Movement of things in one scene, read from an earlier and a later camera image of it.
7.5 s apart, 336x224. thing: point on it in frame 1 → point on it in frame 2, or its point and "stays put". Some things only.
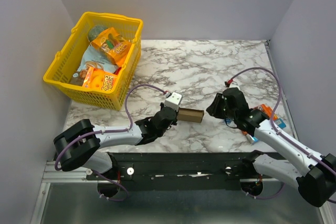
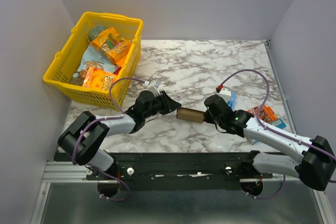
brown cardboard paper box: [190, 115] stays put
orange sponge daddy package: [100, 79] stays put
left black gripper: [174, 122] → [169, 105]
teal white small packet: [280, 123] stays put
